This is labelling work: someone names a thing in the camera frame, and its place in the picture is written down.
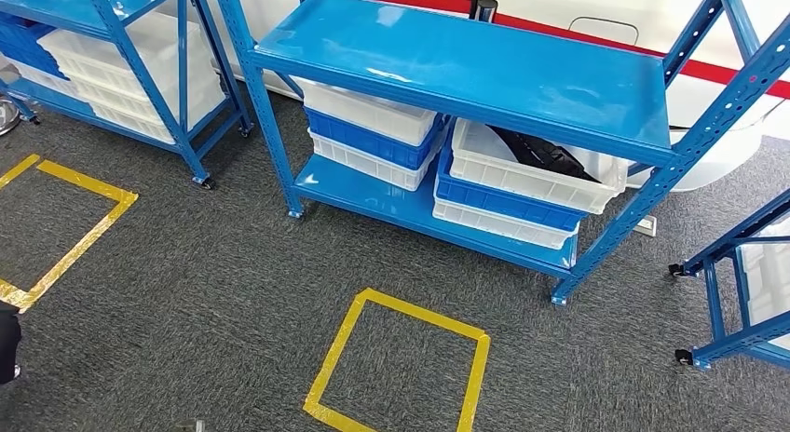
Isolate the blue metal shelf rack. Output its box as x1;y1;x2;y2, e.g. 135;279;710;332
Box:
667;187;790;372
0;0;255;192
211;0;790;307

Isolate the black part in crate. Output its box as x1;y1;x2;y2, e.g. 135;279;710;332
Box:
486;125;604;184

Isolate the yellow tape floor square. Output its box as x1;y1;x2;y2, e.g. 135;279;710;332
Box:
301;286;493;432
0;153;140;315

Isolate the person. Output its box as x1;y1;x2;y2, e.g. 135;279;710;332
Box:
0;299;23;386

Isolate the chrome stanchion with round base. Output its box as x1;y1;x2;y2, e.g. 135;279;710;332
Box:
0;98;23;138

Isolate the white car with red stripe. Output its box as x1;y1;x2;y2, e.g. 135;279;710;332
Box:
154;0;790;194

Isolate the black stanchion post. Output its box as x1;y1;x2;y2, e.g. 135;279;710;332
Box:
467;0;500;24

